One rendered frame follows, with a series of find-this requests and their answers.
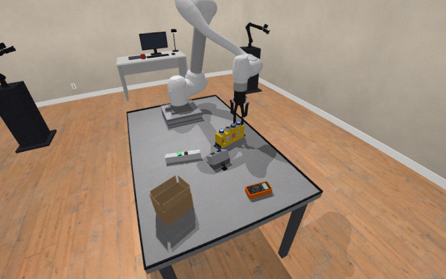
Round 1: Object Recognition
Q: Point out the brown cardboard box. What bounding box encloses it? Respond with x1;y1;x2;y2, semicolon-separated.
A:
149;175;194;226

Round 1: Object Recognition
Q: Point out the yellow rack with four tubes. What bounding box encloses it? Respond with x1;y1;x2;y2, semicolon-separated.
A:
215;124;244;149

